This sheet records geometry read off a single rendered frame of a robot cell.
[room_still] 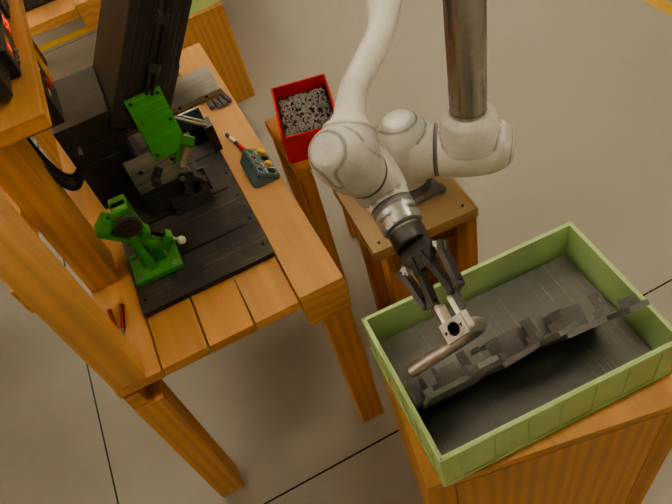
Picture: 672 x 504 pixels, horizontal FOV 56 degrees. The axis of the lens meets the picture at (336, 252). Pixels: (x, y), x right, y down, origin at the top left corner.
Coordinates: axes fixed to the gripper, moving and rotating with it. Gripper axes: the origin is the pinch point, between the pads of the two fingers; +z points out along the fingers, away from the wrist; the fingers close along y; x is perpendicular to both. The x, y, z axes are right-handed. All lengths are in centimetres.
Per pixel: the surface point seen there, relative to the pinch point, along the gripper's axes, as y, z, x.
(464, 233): -25, -34, 70
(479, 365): -5.1, 9.3, 7.6
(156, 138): -65, -99, 5
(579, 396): -3.5, 23.2, 35.2
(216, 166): -73, -96, 31
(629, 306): 17.7, 12.0, 32.8
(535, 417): -10.5, 22.9, 25.8
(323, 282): -47, -34, 25
